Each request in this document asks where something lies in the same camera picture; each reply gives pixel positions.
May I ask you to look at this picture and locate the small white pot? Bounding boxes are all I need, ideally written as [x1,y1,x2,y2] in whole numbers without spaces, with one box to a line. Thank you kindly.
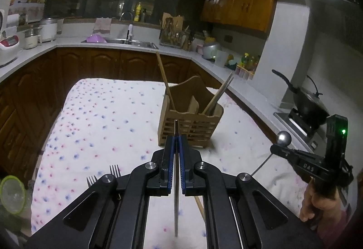
[24,27,42,49]

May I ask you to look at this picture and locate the black wok with handle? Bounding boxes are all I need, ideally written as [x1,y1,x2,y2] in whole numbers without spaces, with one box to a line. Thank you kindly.
[272,69,329,127]

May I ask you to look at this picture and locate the dish rack with utensils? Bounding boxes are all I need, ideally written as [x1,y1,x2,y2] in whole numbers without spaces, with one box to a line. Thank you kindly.
[159,12,189,48]

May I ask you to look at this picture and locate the wooden chopstick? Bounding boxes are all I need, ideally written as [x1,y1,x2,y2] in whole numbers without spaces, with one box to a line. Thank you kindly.
[194,196,206,221]

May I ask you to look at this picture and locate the steel fork left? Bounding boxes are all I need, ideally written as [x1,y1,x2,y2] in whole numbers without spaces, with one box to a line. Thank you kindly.
[86,175,97,187]

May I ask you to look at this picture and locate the white floral tablecloth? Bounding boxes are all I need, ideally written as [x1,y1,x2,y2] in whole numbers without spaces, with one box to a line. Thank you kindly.
[31,78,306,232]

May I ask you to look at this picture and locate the wooden utensil holder box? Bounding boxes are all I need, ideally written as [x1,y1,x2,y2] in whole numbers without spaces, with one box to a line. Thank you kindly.
[157,76,224,148]

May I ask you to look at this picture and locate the steel spoon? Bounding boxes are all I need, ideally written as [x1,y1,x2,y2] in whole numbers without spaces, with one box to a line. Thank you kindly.
[251,130,292,176]

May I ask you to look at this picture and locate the steel chopsticks in holder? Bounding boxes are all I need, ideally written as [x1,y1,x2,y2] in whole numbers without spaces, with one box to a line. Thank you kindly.
[202,72,234,116]

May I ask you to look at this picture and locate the gas stove top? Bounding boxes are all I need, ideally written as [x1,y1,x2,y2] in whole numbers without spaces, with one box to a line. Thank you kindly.
[274,108,327,156]

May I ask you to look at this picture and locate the green rimmed strainer bowl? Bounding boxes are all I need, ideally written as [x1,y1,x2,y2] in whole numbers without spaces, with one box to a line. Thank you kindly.
[1,175,27,215]

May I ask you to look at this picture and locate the steel chopstick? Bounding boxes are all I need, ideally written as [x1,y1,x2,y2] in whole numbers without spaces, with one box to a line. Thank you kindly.
[174,120,180,237]

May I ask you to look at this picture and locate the steel fork right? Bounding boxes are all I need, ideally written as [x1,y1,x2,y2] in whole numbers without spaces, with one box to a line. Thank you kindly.
[110,164,121,178]

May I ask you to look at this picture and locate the kitchen sink faucet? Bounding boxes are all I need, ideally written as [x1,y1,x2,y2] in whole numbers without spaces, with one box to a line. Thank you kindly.
[119,11,134,23]

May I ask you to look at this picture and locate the yellow bottle on windowsill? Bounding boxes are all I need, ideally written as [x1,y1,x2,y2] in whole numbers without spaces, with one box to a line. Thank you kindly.
[133,2,142,22]

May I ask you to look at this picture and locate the white round rice cooker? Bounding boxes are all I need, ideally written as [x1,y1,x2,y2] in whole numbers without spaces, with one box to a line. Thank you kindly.
[39,18,57,43]

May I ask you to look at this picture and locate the steel fork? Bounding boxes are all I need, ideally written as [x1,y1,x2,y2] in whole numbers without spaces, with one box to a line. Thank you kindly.
[86,175,97,187]
[110,164,121,178]

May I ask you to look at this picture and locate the purple plastic basin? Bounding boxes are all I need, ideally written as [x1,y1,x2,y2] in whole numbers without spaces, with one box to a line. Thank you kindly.
[86,34,107,43]

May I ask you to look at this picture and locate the person's right hand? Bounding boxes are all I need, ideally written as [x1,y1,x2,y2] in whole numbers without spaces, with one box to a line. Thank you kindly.
[299,178,341,225]

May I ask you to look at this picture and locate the white red rice cooker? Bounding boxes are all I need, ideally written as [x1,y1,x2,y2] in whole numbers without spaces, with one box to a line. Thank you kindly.
[0,8,20,67]

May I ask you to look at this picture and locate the wooden chopsticks in holder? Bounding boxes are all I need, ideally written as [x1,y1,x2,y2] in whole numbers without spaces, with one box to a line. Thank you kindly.
[156,51,176,110]

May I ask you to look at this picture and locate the green yellow oil bottle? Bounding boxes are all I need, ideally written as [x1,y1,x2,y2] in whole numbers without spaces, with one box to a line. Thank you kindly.
[240,52,250,68]

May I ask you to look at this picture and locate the translucent plastic jug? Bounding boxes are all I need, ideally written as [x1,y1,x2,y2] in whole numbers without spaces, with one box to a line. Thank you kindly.
[215,50,229,67]

